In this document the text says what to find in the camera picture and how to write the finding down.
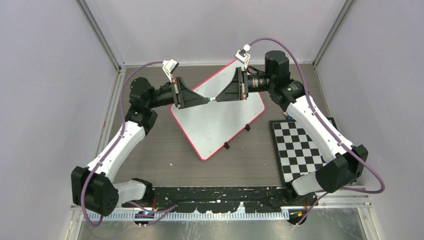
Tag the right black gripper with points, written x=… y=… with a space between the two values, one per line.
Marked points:
x=234 y=91

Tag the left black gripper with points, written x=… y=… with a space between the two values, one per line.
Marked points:
x=184 y=97

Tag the pink-framed whiteboard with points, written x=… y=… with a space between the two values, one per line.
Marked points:
x=210 y=126

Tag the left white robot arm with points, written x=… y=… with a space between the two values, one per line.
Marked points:
x=92 y=186

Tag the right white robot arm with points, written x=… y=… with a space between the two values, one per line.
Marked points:
x=343 y=158

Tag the red blue toy car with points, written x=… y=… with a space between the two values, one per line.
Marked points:
x=287 y=116

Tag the black white checkerboard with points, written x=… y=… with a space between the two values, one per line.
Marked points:
x=295 y=152

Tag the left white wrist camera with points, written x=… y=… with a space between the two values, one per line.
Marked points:
x=169 y=66

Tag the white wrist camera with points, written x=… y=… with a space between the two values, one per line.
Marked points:
x=243 y=56
x=169 y=66

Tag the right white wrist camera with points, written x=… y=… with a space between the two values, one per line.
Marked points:
x=243 y=56

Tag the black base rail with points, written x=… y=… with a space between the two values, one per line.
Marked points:
x=219 y=200

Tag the slotted cable duct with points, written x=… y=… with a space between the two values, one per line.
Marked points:
x=239 y=215

